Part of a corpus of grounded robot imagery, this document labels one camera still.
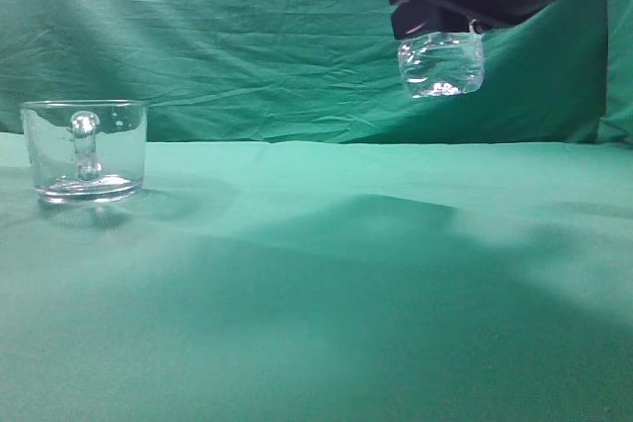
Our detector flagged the green table cloth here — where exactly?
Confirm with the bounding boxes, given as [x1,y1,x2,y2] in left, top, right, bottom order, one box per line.
[1,134,632,421]

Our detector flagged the clear plastic water bottle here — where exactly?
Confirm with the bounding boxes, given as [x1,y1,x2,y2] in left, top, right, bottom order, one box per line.
[389,0,486,99]

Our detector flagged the clear glass mug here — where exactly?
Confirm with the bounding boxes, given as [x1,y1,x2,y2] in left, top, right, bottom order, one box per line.
[21,100,148,204]

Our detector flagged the green backdrop cloth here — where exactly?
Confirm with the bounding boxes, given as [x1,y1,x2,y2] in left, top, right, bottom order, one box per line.
[1,0,632,143]

